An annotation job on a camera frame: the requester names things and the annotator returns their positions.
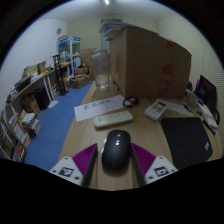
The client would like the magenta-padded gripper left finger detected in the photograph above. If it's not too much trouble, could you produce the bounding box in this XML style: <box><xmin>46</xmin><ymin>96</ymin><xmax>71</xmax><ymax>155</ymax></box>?
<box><xmin>49</xmin><ymin>143</ymin><xmax>99</xmax><ymax>188</ymax></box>

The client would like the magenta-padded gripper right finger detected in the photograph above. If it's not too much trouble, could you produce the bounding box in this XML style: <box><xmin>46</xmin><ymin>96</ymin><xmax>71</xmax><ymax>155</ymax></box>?
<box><xmin>130</xmin><ymin>143</ymin><xmax>179</xmax><ymax>188</ymax></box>

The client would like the black computer mouse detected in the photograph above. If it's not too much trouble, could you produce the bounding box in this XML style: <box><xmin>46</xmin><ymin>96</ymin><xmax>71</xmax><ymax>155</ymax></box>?
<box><xmin>101</xmin><ymin>129</ymin><xmax>133</xmax><ymax>172</ymax></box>

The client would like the black rectangular mouse pad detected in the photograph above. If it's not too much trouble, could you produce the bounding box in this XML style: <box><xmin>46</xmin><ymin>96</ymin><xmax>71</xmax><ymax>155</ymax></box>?
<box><xmin>160</xmin><ymin>116</ymin><xmax>214</xmax><ymax>171</ymax></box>

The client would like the low shelf unit with books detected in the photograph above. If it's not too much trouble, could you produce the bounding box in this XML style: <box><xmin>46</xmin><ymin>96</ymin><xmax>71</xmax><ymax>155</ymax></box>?
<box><xmin>0</xmin><ymin>106</ymin><xmax>43</xmax><ymax>163</ymax></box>

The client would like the white remote with display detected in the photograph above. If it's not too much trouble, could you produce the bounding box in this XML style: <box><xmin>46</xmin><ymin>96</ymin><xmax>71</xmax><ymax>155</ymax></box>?
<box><xmin>144</xmin><ymin>99</ymin><xmax>169</xmax><ymax>122</ymax></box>

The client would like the plain white paper sheet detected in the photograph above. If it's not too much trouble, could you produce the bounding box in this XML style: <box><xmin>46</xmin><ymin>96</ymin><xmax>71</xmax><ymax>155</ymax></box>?
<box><xmin>163</xmin><ymin>98</ymin><xmax>194</xmax><ymax>117</ymax></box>

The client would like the black marker pen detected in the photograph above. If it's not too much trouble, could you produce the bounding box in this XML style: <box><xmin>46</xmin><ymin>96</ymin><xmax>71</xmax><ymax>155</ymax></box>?
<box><xmin>202</xmin><ymin>119</ymin><xmax>217</xmax><ymax>136</ymax></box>

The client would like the cream slim remote control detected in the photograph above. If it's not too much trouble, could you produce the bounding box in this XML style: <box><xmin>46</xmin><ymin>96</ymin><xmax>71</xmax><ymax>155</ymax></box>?
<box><xmin>93</xmin><ymin>110</ymin><xmax>134</xmax><ymax>129</ymax></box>

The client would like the white paper sheet with writing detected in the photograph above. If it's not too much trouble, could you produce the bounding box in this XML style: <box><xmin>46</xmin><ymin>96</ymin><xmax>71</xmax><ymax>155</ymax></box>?
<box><xmin>73</xmin><ymin>94</ymin><xmax>126</xmax><ymax>123</ymax></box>

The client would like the white book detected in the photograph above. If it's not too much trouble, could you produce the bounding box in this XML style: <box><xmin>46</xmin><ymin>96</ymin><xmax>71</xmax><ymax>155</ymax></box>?
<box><xmin>196</xmin><ymin>99</ymin><xmax>219</xmax><ymax>129</ymax></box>

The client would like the cluttered wooden side desk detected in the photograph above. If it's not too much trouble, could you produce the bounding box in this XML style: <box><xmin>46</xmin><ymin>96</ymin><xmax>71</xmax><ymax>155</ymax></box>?
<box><xmin>4</xmin><ymin>63</ymin><xmax>73</xmax><ymax>111</ymax></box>

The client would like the open cardboard box on floor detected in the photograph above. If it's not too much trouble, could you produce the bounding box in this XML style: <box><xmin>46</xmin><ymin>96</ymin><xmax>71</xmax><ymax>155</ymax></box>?
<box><xmin>68</xmin><ymin>73</ymin><xmax>91</xmax><ymax>90</ymax></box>

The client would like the black computer monitor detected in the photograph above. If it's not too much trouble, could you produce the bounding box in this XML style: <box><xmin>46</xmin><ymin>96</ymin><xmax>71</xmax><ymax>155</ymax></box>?
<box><xmin>194</xmin><ymin>74</ymin><xmax>218</xmax><ymax>113</ymax></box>

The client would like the black metal stand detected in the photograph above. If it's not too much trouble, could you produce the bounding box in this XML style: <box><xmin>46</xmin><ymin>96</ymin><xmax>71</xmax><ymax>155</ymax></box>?
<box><xmin>52</xmin><ymin>53</ymin><xmax>70</xmax><ymax>97</ymax></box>

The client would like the clear glass jar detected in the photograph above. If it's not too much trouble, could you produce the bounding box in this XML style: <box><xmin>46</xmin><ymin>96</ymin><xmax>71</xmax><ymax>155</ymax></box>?
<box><xmin>91</xmin><ymin>49</ymin><xmax>112</xmax><ymax>92</ymax></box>

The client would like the large brown cardboard box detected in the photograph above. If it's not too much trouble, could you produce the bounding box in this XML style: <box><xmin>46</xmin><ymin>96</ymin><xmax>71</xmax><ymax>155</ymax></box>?
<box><xmin>108</xmin><ymin>26</ymin><xmax>193</xmax><ymax>99</ymax></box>

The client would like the blue and white display cabinet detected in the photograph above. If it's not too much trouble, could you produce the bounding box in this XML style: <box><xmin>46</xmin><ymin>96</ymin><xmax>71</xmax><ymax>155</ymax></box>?
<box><xmin>57</xmin><ymin>34</ymin><xmax>82</xmax><ymax>79</ymax></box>

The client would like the frosted window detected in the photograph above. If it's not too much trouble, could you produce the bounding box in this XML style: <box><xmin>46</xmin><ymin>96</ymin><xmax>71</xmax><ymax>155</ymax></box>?
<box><xmin>100</xmin><ymin>18</ymin><xmax>124</xmax><ymax>26</ymax></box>

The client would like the coiled black cable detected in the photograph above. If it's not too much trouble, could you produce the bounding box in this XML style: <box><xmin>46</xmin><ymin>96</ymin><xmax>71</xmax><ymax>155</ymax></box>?
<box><xmin>122</xmin><ymin>96</ymin><xmax>140</xmax><ymax>109</ymax></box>

